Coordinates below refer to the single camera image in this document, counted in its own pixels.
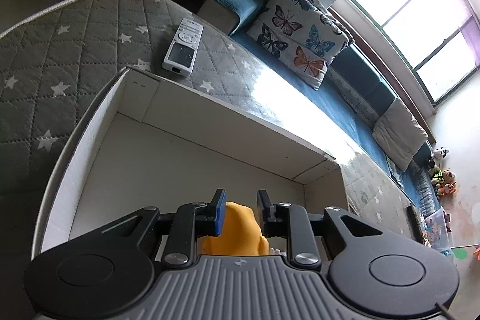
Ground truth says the white remote control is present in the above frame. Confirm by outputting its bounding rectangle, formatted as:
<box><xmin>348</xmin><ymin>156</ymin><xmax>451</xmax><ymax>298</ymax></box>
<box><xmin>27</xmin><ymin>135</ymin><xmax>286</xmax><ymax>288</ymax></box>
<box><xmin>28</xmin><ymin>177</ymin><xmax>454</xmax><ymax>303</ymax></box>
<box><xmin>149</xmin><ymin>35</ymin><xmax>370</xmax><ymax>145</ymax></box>
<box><xmin>161</xmin><ymin>18</ymin><xmax>203</xmax><ymax>78</ymax></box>

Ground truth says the orange plush duck toy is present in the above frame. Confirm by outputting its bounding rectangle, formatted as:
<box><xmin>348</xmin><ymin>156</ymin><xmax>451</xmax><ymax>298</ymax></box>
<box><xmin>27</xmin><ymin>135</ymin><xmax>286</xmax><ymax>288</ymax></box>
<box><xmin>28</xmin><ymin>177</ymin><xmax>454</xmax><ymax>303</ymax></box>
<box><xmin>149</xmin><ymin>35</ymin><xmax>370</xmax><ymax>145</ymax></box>
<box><xmin>201</xmin><ymin>202</ymin><xmax>270</xmax><ymax>256</ymax></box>

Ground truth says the black remote control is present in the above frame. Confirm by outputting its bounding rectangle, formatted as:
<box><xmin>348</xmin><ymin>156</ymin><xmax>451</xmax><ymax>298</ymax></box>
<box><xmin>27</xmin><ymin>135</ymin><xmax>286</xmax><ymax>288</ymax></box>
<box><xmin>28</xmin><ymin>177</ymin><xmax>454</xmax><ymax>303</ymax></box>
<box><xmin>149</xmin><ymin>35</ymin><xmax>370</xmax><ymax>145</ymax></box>
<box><xmin>406</xmin><ymin>204</ymin><xmax>424</xmax><ymax>244</ymax></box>

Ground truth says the grey cardboard box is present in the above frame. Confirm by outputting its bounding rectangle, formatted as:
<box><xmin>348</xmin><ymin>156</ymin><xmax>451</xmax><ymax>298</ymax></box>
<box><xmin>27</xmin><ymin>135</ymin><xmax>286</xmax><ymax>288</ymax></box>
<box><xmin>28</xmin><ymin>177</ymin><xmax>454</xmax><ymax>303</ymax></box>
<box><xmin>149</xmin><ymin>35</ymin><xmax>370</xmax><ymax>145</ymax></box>
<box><xmin>32</xmin><ymin>68</ymin><xmax>348</xmax><ymax>255</ymax></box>

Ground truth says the grey sofa cushion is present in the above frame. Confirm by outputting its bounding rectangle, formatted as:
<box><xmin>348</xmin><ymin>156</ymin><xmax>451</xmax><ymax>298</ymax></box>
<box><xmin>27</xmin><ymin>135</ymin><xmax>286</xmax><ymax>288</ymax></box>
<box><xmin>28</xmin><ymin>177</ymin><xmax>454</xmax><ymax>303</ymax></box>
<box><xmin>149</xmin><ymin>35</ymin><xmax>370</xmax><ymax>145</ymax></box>
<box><xmin>372</xmin><ymin>97</ymin><xmax>428</xmax><ymax>172</ymax></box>

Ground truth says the blue sofa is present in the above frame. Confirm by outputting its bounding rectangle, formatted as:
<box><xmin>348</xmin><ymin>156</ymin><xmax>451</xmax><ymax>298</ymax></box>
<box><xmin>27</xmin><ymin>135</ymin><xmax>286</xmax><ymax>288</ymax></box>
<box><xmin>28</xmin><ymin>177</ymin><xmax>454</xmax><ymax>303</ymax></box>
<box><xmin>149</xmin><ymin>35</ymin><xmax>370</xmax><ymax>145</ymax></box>
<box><xmin>198</xmin><ymin>0</ymin><xmax>440</xmax><ymax>217</ymax></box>

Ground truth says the colourful pinwheel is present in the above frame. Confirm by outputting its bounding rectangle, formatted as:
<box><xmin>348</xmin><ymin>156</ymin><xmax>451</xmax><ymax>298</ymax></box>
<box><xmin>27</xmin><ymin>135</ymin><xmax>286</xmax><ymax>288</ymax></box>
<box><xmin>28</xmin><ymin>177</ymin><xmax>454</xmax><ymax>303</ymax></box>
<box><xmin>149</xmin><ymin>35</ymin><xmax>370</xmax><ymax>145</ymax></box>
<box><xmin>451</xmin><ymin>244</ymin><xmax>480</xmax><ymax>261</ymax></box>

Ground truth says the clear plastic storage box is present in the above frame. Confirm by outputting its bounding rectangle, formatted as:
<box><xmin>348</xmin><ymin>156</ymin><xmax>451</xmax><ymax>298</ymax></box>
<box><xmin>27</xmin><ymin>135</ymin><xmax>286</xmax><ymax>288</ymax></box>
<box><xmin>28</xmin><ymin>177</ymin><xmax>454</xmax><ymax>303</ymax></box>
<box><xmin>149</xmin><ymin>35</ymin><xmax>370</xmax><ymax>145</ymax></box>
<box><xmin>421</xmin><ymin>208</ymin><xmax>451</xmax><ymax>253</ymax></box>

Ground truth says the plush toys pile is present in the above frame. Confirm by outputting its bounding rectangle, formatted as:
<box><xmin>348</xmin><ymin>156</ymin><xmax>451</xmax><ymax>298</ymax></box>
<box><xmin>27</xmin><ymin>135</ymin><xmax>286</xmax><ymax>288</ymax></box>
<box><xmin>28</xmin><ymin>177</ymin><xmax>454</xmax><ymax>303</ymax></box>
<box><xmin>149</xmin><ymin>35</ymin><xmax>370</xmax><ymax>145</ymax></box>
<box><xmin>429</xmin><ymin>147</ymin><xmax>457</xmax><ymax>199</ymax></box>

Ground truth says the butterfly print pillow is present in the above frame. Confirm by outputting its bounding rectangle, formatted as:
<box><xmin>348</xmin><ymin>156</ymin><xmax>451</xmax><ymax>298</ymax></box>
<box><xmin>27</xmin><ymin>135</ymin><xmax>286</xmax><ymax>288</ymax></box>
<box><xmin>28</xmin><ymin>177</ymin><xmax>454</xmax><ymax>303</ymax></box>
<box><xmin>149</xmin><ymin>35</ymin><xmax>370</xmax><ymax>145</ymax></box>
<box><xmin>247</xmin><ymin>0</ymin><xmax>354</xmax><ymax>90</ymax></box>

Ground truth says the window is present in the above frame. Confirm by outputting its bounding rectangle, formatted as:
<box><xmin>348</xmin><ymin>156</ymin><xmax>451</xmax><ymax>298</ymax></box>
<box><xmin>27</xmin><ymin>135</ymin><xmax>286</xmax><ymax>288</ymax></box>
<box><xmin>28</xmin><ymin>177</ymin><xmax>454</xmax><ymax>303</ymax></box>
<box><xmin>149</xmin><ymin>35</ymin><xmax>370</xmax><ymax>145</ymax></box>
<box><xmin>350</xmin><ymin>0</ymin><xmax>479</xmax><ymax>105</ymax></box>

